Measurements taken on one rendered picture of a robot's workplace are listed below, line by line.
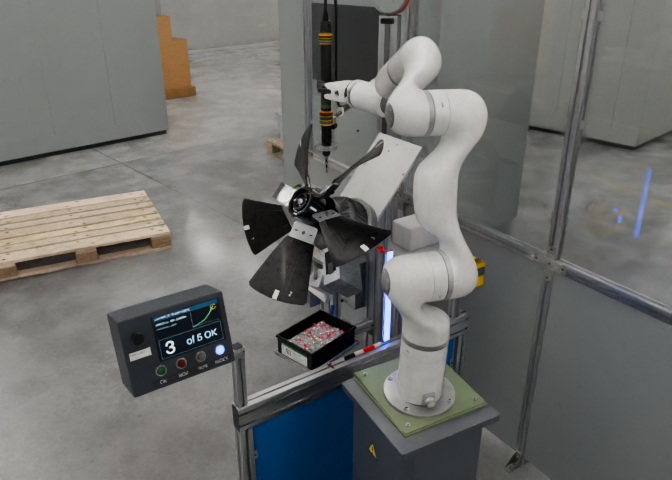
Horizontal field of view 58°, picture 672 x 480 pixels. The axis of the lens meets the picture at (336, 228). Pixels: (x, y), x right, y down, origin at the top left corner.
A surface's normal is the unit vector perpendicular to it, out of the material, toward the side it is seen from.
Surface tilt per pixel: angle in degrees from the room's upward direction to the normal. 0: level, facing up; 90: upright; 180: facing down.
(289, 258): 51
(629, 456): 90
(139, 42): 90
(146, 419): 0
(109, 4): 90
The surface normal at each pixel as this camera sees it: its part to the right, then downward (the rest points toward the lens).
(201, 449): 0.00, -0.91
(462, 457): 0.47, 0.36
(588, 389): -0.83, 0.22
